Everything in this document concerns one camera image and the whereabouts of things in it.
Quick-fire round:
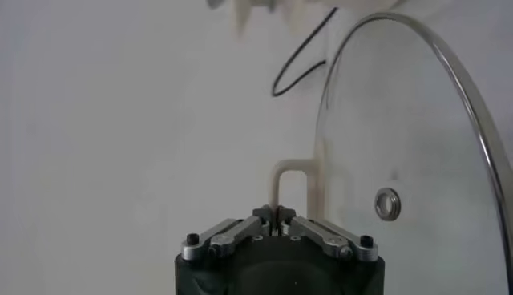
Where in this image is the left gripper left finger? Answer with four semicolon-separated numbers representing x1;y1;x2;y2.
180;204;277;261

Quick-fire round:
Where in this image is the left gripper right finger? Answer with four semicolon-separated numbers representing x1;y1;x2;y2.
277;204;380;264

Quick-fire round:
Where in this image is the glass lid with cream handle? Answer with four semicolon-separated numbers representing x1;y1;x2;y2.
269;11;513;295

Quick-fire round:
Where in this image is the cream electric cooker base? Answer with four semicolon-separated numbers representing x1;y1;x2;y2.
280;0;402;35

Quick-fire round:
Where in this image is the black cooker power cord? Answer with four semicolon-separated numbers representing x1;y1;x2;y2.
271;6;340;98

